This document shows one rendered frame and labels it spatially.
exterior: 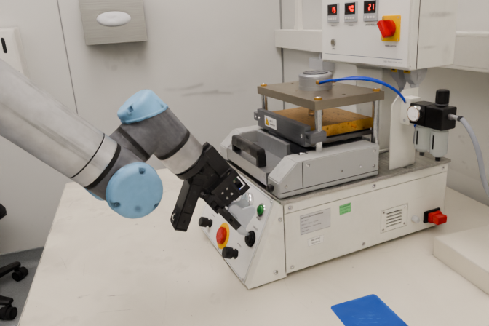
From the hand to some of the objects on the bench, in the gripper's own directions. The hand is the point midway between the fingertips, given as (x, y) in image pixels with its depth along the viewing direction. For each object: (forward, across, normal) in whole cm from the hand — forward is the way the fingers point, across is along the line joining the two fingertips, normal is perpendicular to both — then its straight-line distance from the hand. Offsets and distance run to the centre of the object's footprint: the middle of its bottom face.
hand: (241, 233), depth 86 cm
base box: (+23, +10, -15) cm, 29 cm away
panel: (+6, +12, +7) cm, 16 cm away
